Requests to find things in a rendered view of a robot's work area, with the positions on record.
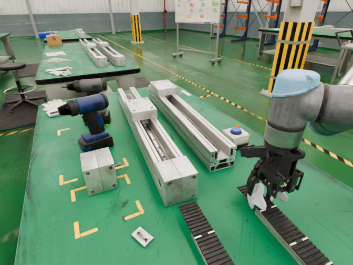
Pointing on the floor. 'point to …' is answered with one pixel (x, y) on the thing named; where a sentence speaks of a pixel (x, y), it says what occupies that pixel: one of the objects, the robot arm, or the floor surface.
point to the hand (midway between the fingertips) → (259, 200)
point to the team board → (198, 18)
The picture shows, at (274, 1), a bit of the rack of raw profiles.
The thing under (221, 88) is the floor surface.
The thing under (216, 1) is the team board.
